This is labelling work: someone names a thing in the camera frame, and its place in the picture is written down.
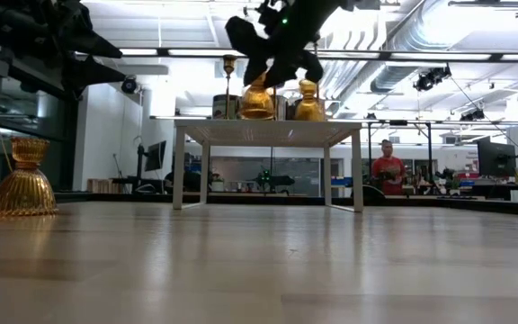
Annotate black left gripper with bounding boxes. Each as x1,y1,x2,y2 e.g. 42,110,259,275
0,0,123,98

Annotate silver ventilation duct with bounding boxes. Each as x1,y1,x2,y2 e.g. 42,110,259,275
324,0,456,107

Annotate white perforated shelf riser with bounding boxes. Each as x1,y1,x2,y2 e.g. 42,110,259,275
172,117,364,213

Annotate black pole stand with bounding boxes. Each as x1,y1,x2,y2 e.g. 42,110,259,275
366,119,434,195

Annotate black round ceiling spotlight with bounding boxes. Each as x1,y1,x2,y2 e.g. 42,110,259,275
121,75,139,95

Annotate black computer monitor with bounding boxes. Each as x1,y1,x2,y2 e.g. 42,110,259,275
144,139,168,173
477,137,518,179

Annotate wooden crates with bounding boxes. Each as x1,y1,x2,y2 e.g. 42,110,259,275
86,177,115,194

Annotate short gold candlestick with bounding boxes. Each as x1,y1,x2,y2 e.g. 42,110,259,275
221,53,237,121

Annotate silver mercury glass votive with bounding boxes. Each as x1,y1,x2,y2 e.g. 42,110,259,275
274,94,289,122
212,94,242,121

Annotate amber ribbed glass candle holder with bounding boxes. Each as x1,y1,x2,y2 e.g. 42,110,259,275
294,79,326,122
239,71,276,122
0,136,58,218

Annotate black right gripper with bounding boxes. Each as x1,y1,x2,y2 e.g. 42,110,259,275
243,0,345,89

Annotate background robot with green light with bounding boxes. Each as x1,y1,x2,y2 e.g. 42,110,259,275
253,166,296,195

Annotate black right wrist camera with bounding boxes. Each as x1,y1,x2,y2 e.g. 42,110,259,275
225,16,264,56

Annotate black aluminium table frame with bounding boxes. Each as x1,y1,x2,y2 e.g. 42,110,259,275
0,191,518,218

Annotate black track light cluster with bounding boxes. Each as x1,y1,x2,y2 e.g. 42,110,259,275
413,66,452,94
460,108,487,122

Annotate long ceiling light strip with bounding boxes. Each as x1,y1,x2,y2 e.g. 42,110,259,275
74,46,518,64

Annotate person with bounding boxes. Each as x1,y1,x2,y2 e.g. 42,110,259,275
371,139,407,197

